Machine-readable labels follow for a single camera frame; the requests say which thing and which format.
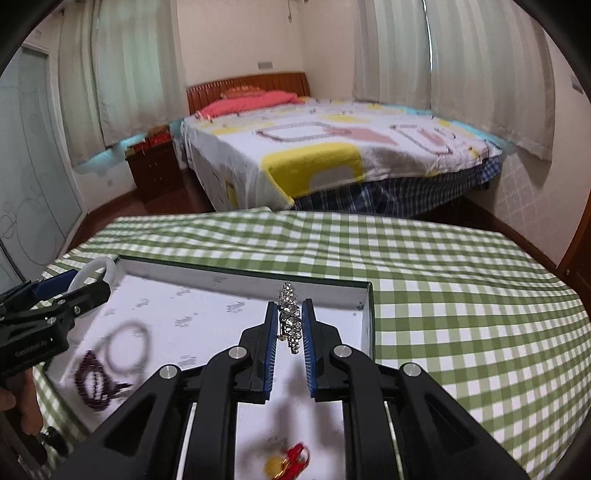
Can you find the white bangle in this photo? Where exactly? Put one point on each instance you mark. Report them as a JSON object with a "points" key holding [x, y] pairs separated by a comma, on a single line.
{"points": [[90, 268]]}

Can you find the dark wooden nightstand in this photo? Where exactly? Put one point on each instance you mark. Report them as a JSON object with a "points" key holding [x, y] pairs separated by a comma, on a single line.
{"points": [[154, 170]]}

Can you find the frosted glass sliding door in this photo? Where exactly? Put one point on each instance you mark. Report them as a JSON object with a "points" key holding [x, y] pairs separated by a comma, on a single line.
{"points": [[32, 161]]}

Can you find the wall switch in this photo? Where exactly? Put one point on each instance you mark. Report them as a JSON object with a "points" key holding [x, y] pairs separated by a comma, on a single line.
{"points": [[578, 85]]}

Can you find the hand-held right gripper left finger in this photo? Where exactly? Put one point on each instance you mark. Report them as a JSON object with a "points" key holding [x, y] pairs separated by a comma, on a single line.
{"points": [[270, 350]]}

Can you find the pale striped curtain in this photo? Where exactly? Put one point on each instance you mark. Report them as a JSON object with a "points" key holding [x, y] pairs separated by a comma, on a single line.
{"points": [[392, 50], [78, 92], [489, 74], [138, 69]]}

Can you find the wall outlet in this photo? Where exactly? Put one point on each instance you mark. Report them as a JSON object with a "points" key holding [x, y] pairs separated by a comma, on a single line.
{"points": [[265, 65]]}

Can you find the green tray box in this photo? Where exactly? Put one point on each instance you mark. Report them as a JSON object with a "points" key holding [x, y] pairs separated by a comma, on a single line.
{"points": [[207, 314]]}

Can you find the brown wooden door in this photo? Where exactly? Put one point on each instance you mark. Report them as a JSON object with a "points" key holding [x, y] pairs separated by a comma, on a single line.
{"points": [[577, 263]]}

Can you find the pink pillow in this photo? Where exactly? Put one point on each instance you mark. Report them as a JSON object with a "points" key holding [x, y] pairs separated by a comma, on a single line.
{"points": [[249, 104]]}

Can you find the wooden bed headboard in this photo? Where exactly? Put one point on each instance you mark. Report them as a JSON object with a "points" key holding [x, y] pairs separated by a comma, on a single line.
{"points": [[244, 83]]}

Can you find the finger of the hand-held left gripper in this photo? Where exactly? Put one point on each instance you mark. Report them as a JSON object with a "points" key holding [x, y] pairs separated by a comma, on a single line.
{"points": [[87, 295], [55, 282]]}

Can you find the green checked tablecloth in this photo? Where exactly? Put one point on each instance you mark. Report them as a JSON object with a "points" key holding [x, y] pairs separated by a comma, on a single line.
{"points": [[438, 300]]}

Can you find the blue plaid bed skirt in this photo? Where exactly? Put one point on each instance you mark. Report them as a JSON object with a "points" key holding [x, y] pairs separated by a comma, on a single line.
{"points": [[392, 194]]}

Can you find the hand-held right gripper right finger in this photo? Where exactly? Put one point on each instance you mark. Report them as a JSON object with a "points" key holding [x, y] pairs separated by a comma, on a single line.
{"points": [[308, 355]]}

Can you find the orange patterned pillow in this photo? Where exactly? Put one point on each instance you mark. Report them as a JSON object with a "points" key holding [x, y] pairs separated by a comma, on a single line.
{"points": [[242, 92]]}

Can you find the patterned white bedsheet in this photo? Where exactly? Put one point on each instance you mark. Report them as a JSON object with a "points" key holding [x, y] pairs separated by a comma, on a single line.
{"points": [[323, 138]]}

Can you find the person's left hand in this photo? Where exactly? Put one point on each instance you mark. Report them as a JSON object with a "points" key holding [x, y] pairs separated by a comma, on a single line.
{"points": [[30, 406]]}

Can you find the red boxes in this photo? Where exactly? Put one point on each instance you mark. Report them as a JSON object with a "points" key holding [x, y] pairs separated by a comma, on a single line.
{"points": [[154, 138]]}

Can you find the silver rhinestone brooch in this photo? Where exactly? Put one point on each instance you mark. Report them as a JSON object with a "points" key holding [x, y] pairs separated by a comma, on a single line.
{"points": [[288, 318]]}

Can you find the red tassel gold charm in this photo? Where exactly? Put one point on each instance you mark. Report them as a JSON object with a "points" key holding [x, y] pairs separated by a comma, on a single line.
{"points": [[293, 454]]}

